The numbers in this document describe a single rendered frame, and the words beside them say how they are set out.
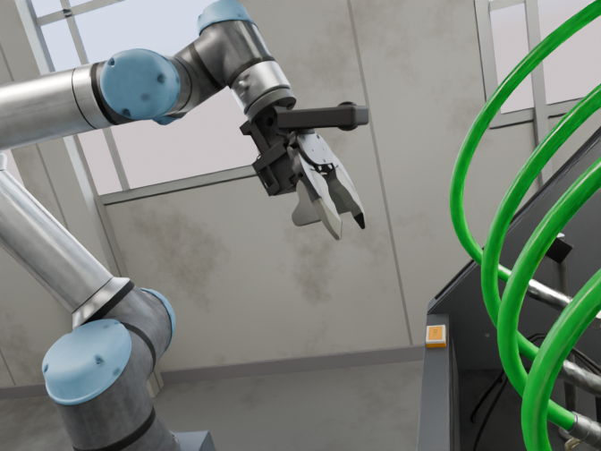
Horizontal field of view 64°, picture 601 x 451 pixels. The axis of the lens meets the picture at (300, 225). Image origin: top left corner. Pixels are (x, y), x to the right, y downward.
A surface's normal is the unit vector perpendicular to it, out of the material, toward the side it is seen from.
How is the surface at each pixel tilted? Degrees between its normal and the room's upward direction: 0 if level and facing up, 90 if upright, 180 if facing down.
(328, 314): 90
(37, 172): 90
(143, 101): 89
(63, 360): 7
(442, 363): 0
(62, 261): 72
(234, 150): 90
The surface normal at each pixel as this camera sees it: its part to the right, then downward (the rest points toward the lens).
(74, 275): 0.39, -0.12
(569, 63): -0.18, 0.30
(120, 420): 0.64, 0.06
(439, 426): -0.22, -0.94
